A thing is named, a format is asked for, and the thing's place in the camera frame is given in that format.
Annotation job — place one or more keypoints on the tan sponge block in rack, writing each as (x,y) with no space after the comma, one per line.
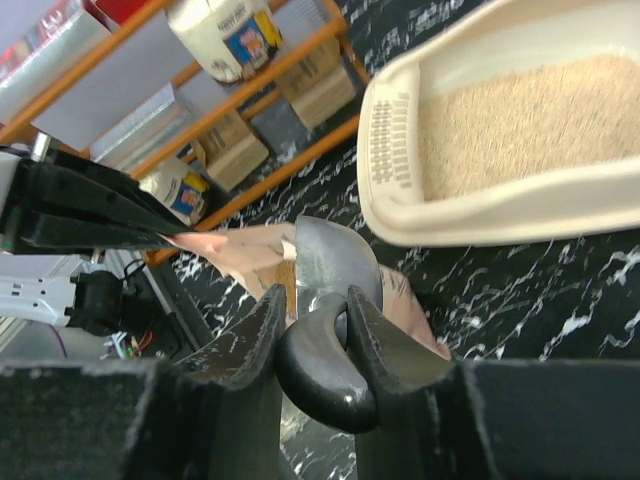
(318,86)

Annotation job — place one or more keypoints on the red white RiO toothpaste box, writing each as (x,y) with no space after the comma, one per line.
(119,12)

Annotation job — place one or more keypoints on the pink cat litter bag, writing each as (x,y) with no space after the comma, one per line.
(312,258)

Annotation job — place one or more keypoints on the orange wooden shelf rack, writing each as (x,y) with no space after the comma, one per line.
(336,27)

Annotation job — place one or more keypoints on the grey metal scoop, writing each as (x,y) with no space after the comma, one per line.
(316,373)

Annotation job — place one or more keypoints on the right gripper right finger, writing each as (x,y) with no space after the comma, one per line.
(505,419)

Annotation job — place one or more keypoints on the cream plastic litter box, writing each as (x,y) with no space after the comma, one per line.
(518,124)

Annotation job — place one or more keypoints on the white plastic bottle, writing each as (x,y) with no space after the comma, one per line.
(232,40)

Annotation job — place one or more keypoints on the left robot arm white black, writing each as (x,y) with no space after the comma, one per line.
(100,303)

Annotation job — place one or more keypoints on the clear plastic box in rack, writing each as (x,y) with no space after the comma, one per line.
(142,132)

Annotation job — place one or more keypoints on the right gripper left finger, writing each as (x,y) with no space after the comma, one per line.
(214,415)

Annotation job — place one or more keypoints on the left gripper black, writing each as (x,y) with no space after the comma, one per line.
(82,190)

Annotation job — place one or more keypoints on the red 3D toothpaste box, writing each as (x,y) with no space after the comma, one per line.
(64,35)

